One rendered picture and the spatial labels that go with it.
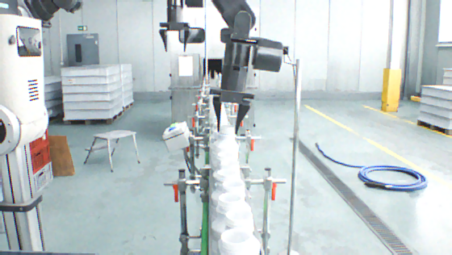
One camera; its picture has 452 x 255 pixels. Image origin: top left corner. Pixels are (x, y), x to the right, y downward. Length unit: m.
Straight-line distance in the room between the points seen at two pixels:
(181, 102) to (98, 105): 2.39
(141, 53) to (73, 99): 4.15
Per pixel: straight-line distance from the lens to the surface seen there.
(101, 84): 7.37
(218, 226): 0.54
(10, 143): 1.09
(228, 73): 0.77
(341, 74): 11.80
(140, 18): 11.26
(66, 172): 4.43
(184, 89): 5.49
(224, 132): 0.79
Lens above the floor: 1.38
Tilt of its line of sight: 12 degrees down
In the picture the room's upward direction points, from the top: straight up
